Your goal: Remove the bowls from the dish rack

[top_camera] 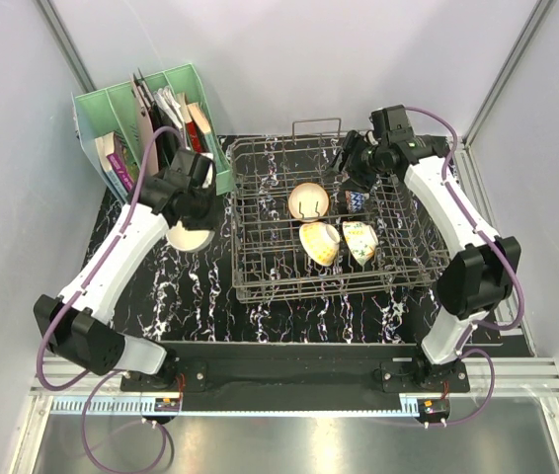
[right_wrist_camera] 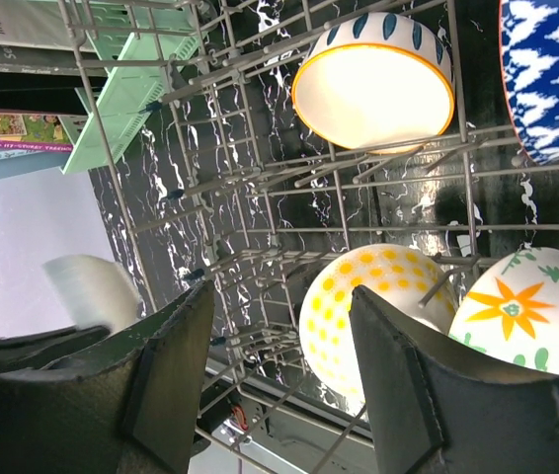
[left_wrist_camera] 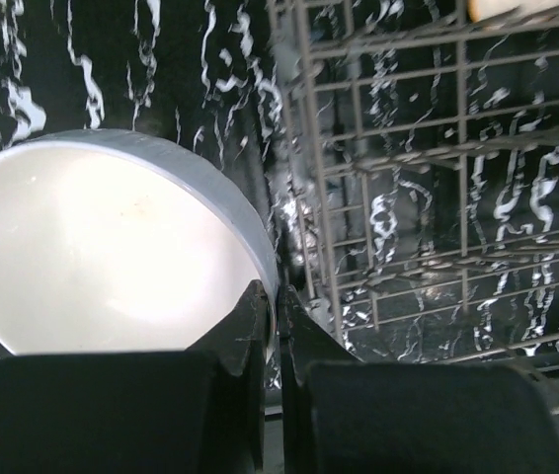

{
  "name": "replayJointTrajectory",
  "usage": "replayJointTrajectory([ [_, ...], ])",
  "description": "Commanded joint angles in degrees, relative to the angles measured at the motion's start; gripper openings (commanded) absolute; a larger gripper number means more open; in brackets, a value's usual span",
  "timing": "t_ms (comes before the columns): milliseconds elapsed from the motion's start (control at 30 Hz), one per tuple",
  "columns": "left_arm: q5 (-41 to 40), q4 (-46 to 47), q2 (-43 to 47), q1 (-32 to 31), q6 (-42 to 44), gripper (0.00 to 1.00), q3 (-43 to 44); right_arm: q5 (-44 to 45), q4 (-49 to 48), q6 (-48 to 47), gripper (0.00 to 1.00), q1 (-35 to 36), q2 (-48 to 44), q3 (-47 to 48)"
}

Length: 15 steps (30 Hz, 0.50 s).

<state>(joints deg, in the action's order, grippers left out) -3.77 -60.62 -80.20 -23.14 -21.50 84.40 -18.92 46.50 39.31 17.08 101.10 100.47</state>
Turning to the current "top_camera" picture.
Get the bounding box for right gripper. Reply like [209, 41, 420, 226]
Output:
[320, 130, 387, 196]

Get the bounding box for blue zigzag pattern bowl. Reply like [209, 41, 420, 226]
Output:
[345, 191, 369, 214]

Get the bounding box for plain white bowl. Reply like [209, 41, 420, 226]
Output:
[166, 222, 214, 253]

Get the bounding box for white bowl black stripes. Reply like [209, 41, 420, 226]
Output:
[287, 183, 330, 223]

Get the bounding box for grey wire dish rack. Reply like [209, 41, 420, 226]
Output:
[229, 129, 449, 303]

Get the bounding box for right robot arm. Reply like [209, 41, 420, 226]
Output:
[331, 105, 524, 392]

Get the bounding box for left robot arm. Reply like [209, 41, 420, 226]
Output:
[34, 149, 217, 391]

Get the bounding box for green floral bowl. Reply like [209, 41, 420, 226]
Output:
[342, 221, 378, 267]

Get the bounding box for yellow checked bowl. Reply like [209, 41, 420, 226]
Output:
[299, 222, 341, 267]

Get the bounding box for red book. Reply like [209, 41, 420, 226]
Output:
[185, 103, 218, 158]

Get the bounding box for pink folder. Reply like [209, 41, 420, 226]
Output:
[131, 74, 159, 176]

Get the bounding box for green file organizer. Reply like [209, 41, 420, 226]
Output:
[73, 64, 234, 203]

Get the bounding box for white papers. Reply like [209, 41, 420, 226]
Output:
[153, 86, 185, 128]

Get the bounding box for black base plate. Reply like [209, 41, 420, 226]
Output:
[120, 340, 473, 414]

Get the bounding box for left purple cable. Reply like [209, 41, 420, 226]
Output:
[35, 125, 182, 470]

